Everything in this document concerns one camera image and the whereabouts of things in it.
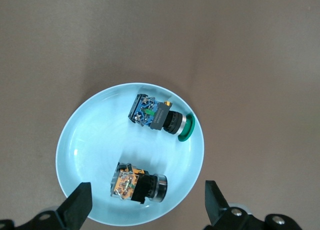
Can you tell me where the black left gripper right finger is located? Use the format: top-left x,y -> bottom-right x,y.
204,180 -> 303,230

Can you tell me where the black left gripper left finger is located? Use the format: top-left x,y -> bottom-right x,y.
0,182 -> 93,230

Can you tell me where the light blue round plate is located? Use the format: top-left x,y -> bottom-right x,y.
55,82 -> 205,227

